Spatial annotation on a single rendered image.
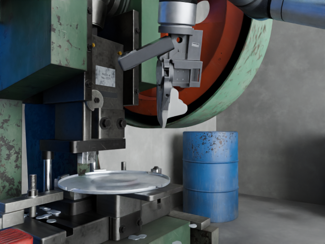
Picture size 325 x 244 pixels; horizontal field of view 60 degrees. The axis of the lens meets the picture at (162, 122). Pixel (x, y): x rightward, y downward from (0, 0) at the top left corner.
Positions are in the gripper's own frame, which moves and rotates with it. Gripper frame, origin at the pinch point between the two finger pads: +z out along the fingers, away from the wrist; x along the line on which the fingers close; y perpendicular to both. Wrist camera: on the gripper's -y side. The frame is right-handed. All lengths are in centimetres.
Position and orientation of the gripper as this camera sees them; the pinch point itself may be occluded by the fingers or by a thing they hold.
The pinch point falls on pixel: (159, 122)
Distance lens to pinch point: 62.0
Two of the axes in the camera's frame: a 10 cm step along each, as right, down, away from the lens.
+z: -0.6, 9.5, 3.0
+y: 9.8, 0.0, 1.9
